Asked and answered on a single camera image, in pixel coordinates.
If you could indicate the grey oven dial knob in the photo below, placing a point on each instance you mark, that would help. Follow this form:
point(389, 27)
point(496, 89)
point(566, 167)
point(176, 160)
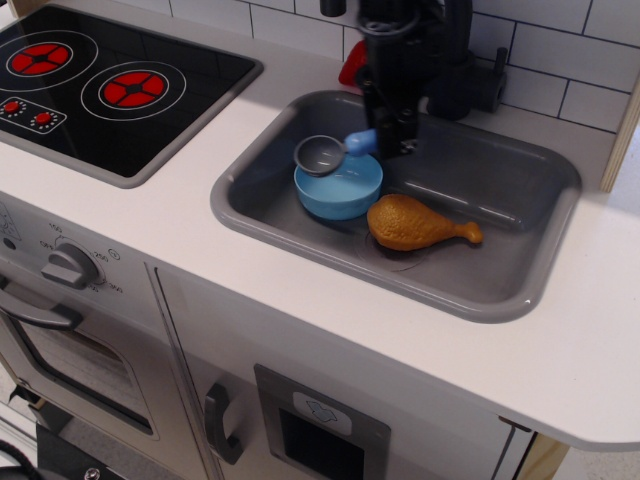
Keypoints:
point(69, 266)

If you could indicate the black toy stove top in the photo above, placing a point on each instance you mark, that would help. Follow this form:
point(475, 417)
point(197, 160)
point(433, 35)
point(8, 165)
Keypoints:
point(107, 99)

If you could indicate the grey spoon with blue handle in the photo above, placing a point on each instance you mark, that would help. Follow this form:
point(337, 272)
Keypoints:
point(321, 155)

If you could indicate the grey plastic sink basin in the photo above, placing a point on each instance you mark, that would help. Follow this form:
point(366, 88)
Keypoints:
point(521, 196)

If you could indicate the toy oven door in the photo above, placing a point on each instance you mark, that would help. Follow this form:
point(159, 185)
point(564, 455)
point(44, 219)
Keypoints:
point(114, 372)

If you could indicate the grey oven door handle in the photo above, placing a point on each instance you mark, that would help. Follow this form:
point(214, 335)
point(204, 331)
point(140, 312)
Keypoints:
point(58, 317)

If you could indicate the white cabinet door with dispenser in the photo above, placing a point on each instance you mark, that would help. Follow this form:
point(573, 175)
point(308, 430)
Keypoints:
point(306, 404)

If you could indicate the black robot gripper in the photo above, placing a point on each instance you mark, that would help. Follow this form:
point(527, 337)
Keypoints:
point(403, 64)

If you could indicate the dark grey toy faucet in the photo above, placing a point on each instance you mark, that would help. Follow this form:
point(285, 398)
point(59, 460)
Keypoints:
point(461, 84)

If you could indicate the light blue plastic bowl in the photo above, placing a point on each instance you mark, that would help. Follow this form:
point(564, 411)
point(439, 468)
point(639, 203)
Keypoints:
point(346, 193)

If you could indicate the orange toy chicken drumstick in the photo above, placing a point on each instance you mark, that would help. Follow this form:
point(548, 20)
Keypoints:
point(402, 223)

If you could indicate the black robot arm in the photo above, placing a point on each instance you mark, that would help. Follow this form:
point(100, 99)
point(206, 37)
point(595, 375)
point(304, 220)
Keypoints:
point(399, 12)

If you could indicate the grey cabinet door handle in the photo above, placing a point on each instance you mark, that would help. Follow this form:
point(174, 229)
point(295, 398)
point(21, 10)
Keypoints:
point(227, 448)

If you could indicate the red toy strawberry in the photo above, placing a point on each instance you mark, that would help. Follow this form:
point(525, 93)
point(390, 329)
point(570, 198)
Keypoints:
point(356, 59)

